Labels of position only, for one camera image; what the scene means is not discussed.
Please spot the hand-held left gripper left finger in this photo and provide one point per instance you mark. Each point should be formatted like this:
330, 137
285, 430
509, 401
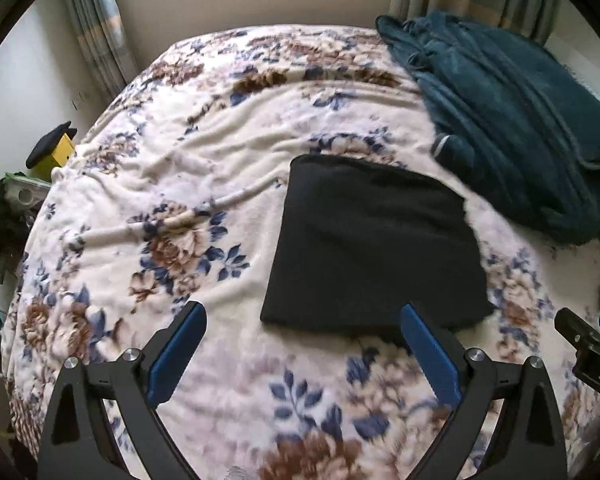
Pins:
177, 355

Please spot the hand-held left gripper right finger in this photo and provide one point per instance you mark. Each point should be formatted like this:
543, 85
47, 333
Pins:
430, 360

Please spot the black garment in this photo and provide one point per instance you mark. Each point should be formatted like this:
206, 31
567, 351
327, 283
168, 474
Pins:
375, 245

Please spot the floral fleece blanket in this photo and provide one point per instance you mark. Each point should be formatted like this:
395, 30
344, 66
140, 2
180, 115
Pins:
180, 185

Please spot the black bag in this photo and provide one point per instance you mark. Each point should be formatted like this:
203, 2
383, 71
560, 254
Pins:
10, 220

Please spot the teal fleece blanket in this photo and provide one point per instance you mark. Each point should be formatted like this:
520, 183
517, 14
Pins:
505, 120

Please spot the yellow box with black cap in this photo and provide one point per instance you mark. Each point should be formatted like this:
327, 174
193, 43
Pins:
47, 142

